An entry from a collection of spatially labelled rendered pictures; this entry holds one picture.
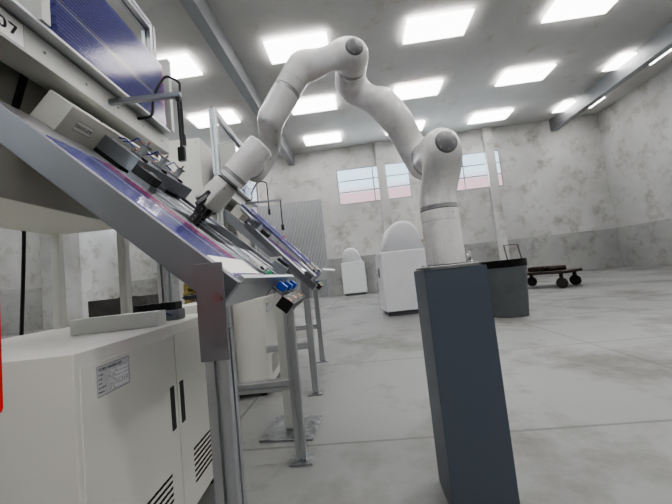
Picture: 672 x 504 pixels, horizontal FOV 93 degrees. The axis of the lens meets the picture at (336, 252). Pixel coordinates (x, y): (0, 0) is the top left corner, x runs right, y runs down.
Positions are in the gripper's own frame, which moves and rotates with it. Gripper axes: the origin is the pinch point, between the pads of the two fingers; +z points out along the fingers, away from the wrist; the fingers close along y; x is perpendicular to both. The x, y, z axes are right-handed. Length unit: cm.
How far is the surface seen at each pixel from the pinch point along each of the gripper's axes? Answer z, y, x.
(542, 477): -7, -20, 136
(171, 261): 3.7, 36.5, 22.1
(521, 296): -135, -296, 205
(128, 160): -1.4, 7.9, -24.2
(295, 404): 35, -38, 62
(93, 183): 2.0, 38.1, 0.3
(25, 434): 45, 36, 22
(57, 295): 62, -26, -38
